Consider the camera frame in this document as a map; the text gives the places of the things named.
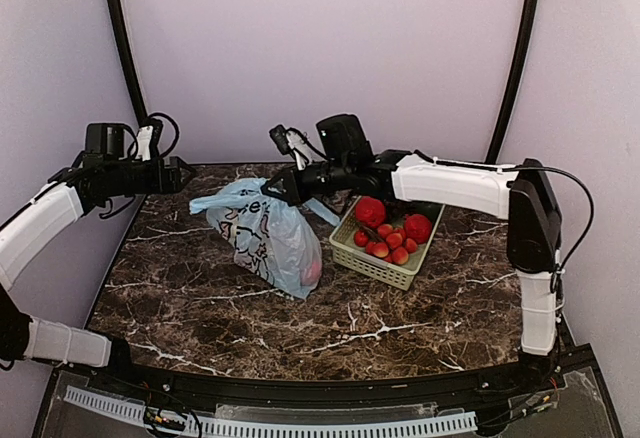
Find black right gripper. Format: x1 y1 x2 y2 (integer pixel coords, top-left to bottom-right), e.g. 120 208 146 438
260 157 351 206

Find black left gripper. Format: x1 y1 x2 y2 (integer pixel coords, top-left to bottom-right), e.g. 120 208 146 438
105 155 196 195

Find light blue printed plastic bag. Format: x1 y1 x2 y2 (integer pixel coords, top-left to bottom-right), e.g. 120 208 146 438
189 178 322 299

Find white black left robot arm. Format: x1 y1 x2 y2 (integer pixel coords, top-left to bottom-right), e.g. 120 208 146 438
1 156 196 394

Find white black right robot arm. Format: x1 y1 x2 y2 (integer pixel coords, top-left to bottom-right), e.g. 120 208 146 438
261 150 572 396

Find fruits inside the bag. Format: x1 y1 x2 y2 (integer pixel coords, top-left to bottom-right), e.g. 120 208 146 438
300 259 322 288

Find large red fruit left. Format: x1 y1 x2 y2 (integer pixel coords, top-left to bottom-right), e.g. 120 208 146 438
354 196 387 229

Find large red fruit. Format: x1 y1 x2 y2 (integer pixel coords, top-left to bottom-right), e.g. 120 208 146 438
354 196 387 229
403 213 433 245

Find large red fruit right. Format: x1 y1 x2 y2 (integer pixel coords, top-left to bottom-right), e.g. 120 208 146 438
403 213 433 245

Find pale green perforated basket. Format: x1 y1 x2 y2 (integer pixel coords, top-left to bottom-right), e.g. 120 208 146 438
329 198 444 290

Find dark purple grape bunch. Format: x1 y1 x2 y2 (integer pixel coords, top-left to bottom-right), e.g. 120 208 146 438
384 201 407 221

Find bunch of small peaches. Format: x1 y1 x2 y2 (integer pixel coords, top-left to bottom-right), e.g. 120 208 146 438
352 223 419 266

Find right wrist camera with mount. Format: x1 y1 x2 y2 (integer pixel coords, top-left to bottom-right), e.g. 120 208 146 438
269 124 325 171

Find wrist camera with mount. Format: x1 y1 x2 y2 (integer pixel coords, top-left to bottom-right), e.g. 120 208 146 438
128 112 180 161
269 124 325 171

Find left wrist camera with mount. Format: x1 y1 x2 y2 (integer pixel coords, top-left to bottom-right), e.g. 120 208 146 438
128 112 180 161

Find black left corner frame post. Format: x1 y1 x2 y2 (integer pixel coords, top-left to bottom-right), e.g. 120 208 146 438
106 0 147 125

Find black corner frame post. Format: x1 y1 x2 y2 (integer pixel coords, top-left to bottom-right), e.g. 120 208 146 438
484 0 538 165
106 0 147 125

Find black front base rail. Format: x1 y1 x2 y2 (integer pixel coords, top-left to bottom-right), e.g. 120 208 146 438
32 342 624 438

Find white slotted cable duct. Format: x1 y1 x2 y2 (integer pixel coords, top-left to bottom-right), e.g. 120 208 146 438
64 386 477 438

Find black right corner frame post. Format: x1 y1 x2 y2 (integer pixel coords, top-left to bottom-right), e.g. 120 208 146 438
484 0 538 165

